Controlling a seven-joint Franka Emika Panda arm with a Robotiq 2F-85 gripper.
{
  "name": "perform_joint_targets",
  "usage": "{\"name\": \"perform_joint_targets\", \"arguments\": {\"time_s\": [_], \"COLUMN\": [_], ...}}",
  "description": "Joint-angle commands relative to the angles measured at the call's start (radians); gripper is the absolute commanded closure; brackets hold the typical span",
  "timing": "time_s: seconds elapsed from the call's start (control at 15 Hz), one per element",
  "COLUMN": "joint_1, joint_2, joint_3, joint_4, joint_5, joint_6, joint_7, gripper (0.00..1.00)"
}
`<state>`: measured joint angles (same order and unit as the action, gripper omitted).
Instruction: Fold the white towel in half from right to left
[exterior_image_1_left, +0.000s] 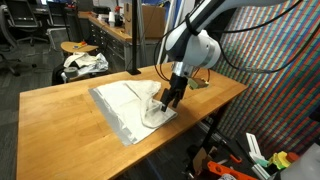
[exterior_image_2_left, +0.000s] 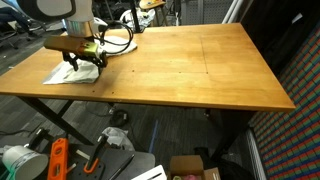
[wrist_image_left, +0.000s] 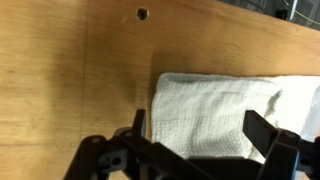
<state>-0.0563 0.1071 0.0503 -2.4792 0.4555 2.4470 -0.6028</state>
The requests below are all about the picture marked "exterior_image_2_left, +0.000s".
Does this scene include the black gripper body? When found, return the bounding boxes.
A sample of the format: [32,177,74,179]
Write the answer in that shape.
[75,55,98,64]

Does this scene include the black round floor object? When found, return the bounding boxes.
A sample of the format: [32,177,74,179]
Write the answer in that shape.
[109,108,130,128]

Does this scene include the black vertical pole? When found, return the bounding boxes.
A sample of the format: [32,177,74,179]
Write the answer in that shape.
[129,0,145,34]

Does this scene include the black table leg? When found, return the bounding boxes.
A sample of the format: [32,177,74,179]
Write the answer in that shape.
[204,108,258,163]
[16,96,96,146]

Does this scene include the crumpled white cloth pile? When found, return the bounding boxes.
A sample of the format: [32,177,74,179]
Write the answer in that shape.
[119,8,157,33]

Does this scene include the black office chair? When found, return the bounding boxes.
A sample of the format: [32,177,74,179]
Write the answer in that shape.
[0,6,41,51]

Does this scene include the grey plastic bag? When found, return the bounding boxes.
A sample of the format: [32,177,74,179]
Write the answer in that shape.
[101,126,136,151]

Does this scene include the round wooden side table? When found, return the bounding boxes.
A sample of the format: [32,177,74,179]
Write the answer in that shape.
[138,0,168,26]

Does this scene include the black pen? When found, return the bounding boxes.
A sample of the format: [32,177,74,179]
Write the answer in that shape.
[108,153,136,180]

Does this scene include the white plastic container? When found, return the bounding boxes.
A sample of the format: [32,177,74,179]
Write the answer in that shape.
[1,144,50,180]

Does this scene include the white sheet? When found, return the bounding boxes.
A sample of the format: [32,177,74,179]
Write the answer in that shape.
[131,164,168,180]

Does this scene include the small cardboard box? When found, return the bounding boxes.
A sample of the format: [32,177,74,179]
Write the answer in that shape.
[167,154,222,180]

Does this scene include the white pipe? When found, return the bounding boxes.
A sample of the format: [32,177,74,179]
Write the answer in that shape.
[228,0,248,24]
[220,0,240,24]

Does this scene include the tan wrist camera box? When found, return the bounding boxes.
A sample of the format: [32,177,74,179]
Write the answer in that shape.
[43,34,102,58]

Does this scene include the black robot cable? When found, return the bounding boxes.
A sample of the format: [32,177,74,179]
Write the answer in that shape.
[96,20,135,56]

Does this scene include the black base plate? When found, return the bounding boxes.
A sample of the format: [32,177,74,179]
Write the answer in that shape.
[66,146,156,180]

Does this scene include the orange handled clamp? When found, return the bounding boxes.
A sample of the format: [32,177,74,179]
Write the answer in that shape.
[83,133,110,175]

